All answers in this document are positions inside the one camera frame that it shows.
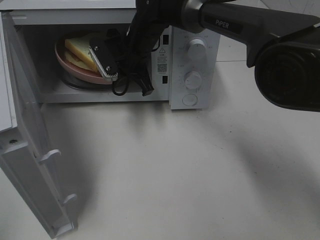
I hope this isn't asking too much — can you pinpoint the warning label sticker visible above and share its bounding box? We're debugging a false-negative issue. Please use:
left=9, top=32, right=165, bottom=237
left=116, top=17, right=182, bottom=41
left=156, top=46, right=169, bottom=74

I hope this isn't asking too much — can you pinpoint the lower white timer knob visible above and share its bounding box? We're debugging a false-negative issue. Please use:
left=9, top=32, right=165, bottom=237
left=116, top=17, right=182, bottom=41
left=184, top=71, right=202, bottom=90

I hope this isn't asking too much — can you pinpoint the lower sandwich bread slice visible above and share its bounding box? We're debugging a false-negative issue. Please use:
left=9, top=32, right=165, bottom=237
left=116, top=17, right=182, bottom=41
left=64, top=50, right=87, bottom=69

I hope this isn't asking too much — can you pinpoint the glass microwave turntable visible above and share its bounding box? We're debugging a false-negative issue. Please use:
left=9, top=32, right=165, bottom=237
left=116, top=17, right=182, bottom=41
left=60, top=72, right=101, bottom=91

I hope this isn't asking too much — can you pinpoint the round door release button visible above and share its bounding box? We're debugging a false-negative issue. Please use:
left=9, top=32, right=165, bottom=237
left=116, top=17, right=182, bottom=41
left=182, top=94, right=198, bottom=107

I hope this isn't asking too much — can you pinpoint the upper white power knob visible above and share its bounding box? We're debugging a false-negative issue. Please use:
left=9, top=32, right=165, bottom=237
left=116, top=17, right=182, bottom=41
left=187, top=38, right=207, bottom=60

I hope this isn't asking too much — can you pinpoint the sandwich bread slice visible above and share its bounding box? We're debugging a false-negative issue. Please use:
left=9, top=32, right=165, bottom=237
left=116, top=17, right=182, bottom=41
left=64, top=32, right=100, bottom=73
left=64, top=50, right=87, bottom=69

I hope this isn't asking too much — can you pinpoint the white microwave oven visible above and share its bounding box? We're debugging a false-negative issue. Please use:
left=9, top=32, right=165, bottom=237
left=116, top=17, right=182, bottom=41
left=0, top=0, right=220, bottom=110

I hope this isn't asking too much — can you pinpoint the upper sandwich bread slice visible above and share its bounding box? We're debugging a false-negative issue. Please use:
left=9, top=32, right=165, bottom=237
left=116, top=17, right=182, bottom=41
left=64, top=32, right=100, bottom=73

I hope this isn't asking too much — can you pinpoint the white microwave door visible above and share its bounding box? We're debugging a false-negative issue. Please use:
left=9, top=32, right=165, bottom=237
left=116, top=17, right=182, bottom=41
left=0, top=11, right=77, bottom=239

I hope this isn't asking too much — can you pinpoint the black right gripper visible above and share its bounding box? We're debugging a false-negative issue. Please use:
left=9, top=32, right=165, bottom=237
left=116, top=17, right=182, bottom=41
left=125, top=12, right=165, bottom=97

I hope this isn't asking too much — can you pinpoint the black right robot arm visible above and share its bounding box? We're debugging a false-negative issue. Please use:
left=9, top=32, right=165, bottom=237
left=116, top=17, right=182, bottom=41
left=127, top=0, right=320, bottom=112

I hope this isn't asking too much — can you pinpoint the pink plate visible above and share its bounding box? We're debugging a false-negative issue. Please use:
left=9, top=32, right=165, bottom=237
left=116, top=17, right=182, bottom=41
left=54, top=31, right=113, bottom=86

